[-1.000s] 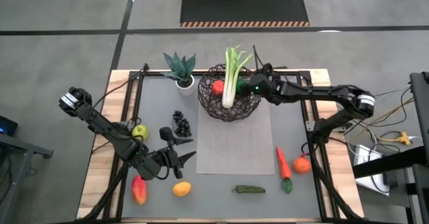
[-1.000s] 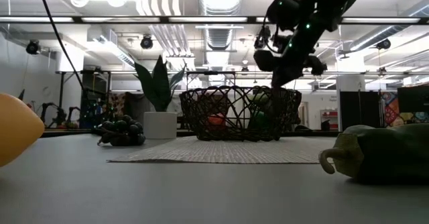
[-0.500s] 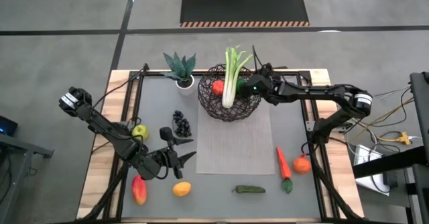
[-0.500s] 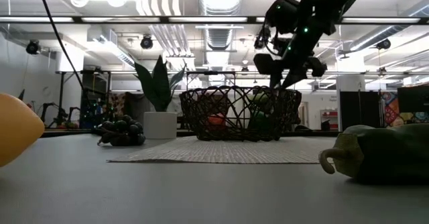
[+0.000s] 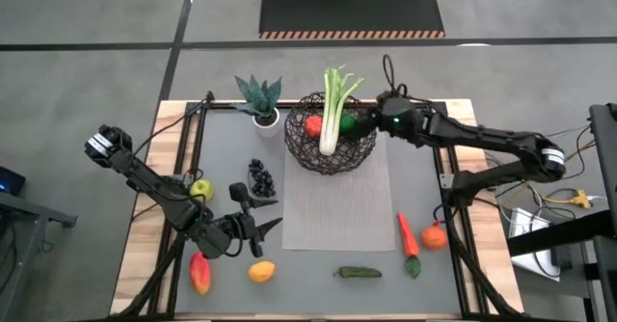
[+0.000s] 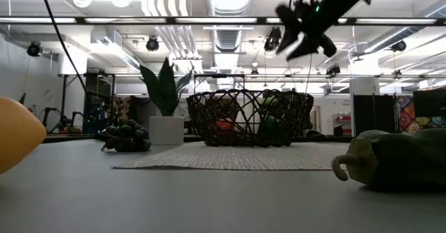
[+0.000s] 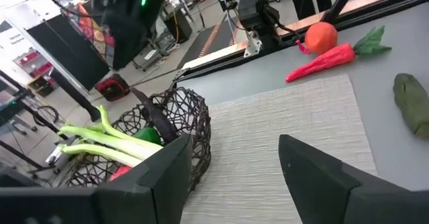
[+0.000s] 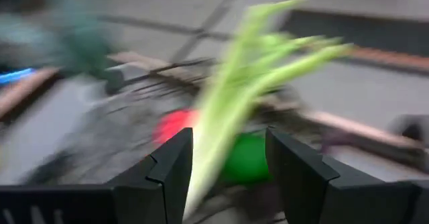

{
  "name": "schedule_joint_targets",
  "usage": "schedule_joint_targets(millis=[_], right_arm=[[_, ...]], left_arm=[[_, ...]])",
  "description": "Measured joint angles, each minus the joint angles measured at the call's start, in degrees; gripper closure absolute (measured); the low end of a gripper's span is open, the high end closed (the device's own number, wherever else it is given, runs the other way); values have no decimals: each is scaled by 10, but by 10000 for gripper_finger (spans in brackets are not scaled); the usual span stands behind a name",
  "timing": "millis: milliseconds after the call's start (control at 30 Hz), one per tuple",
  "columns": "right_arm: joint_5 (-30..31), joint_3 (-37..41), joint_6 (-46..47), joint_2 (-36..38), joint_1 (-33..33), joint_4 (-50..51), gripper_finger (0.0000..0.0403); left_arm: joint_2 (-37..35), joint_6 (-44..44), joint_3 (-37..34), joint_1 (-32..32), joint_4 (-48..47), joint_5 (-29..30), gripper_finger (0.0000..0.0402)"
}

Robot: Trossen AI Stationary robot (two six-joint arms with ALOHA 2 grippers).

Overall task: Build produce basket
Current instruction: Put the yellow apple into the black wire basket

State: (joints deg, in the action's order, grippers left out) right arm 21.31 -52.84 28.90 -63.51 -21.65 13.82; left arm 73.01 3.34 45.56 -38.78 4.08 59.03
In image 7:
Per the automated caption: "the white shelf with red bins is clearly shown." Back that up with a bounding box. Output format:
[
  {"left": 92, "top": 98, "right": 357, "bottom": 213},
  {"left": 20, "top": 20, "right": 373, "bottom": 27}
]
[{"left": 13, "top": 49, "right": 55, "bottom": 81}]

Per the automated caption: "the green lime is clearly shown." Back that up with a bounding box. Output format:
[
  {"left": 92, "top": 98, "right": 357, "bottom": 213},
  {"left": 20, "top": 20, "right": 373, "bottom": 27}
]
[{"left": 133, "top": 126, "right": 164, "bottom": 147}]

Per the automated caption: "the red carrot with green leaves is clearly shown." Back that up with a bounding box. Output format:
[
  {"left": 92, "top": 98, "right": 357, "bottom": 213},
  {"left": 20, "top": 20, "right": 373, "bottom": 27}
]
[{"left": 284, "top": 25, "right": 392, "bottom": 83}]

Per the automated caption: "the black hazard-striped floor mat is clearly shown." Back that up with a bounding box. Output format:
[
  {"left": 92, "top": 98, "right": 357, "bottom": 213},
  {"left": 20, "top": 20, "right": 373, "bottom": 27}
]
[{"left": 176, "top": 21, "right": 249, "bottom": 70}]

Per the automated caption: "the dark woven wire basket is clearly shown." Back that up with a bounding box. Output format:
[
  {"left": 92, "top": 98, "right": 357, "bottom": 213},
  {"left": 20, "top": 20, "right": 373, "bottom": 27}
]
[{"left": 53, "top": 86, "right": 212, "bottom": 198}]

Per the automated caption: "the red and black case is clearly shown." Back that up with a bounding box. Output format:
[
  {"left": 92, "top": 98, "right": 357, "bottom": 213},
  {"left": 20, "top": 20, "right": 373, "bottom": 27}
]
[{"left": 95, "top": 73, "right": 131, "bottom": 103}]

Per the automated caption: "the dark green pepper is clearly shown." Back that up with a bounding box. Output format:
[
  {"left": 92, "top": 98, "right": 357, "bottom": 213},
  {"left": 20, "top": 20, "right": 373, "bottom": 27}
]
[{"left": 392, "top": 72, "right": 429, "bottom": 139}]

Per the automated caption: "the black aluminium table frame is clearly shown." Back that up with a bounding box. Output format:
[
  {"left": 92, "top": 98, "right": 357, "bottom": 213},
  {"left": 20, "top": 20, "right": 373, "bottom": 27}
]
[{"left": 172, "top": 0, "right": 429, "bottom": 89}]

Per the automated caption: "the dark purple eggplant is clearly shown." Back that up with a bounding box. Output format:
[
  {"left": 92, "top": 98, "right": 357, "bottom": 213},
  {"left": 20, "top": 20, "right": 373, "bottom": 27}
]
[{"left": 129, "top": 87, "right": 179, "bottom": 145}]

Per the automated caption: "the small red tag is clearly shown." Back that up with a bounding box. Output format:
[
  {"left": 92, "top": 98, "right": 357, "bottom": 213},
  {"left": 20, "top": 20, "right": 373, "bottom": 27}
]
[{"left": 294, "top": 38, "right": 312, "bottom": 55}]

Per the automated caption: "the black partition panel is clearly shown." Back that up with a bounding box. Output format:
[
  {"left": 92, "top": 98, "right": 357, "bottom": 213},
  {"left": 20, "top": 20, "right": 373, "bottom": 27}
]
[{"left": 26, "top": 14, "right": 112, "bottom": 91}]

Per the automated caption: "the colourful patterned poster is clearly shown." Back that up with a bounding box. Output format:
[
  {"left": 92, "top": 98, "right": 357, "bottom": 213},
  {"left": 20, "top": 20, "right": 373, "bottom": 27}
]
[{"left": 65, "top": 2, "right": 117, "bottom": 67}]

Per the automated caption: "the grey woven placemat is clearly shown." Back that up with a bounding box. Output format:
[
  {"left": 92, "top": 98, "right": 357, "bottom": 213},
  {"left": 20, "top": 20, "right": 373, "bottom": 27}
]
[{"left": 180, "top": 73, "right": 379, "bottom": 224}]

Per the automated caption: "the red round fruit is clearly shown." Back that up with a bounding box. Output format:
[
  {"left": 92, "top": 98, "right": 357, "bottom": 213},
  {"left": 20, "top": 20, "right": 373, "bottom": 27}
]
[{"left": 107, "top": 165, "right": 133, "bottom": 182}]

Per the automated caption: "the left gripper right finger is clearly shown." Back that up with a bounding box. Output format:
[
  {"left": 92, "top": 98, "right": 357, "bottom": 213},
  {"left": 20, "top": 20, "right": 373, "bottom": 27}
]
[{"left": 278, "top": 133, "right": 415, "bottom": 224}]

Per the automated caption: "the orange fruit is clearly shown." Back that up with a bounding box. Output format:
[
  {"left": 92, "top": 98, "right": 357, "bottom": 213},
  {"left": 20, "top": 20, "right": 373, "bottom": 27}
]
[{"left": 304, "top": 21, "right": 339, "bottom": 55}]

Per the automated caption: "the white green leek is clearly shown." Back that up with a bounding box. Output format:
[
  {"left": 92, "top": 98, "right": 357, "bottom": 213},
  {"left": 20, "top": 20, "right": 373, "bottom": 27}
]
[{"left": 57, "top": 105, "right": 164, "bottom": 168}]

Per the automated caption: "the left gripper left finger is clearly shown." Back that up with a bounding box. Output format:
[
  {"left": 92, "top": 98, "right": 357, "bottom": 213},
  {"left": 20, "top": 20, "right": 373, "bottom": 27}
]
[{"left": 95, "top": 133, "right": 194, "bottom": 224}]

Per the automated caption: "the white metal bracket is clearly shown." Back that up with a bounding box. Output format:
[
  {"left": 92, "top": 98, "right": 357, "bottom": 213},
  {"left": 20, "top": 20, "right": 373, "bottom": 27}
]
[{"left": 243, "top": 30, "right": 264, "bottom": 58}]

